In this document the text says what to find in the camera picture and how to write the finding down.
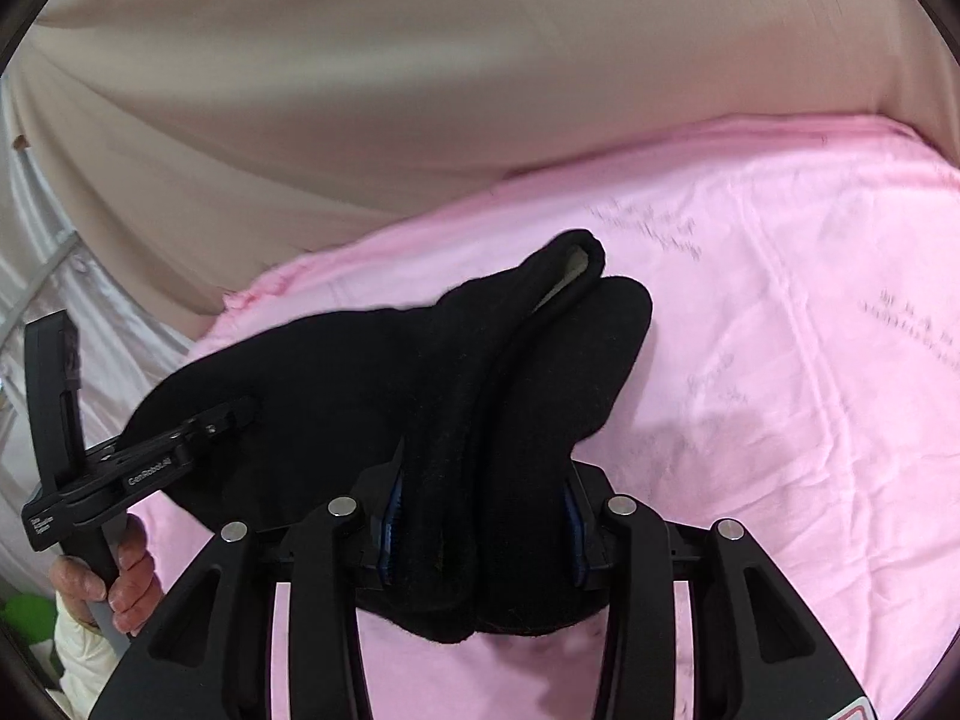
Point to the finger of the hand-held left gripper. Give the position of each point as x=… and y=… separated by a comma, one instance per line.
x=225, y=416

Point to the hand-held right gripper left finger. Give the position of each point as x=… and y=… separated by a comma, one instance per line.
x=391, y=517

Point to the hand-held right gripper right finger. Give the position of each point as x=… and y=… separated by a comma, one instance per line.
x=574, y=532

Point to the black pants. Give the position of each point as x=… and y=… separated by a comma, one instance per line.
x=420, y=390

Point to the person's left forearm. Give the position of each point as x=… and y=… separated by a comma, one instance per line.
x=82, y=660

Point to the person's left hand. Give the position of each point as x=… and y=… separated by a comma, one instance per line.
x=135, y=577

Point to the silver curtain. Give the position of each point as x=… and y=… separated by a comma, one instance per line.
x=112, y=330

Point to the green object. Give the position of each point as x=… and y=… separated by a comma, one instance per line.
x=26, y=619

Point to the pink printed bedsheet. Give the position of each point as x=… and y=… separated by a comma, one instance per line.
x=750, y=390

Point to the beige cloth backdrop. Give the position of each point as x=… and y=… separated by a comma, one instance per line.
x=450, y=90

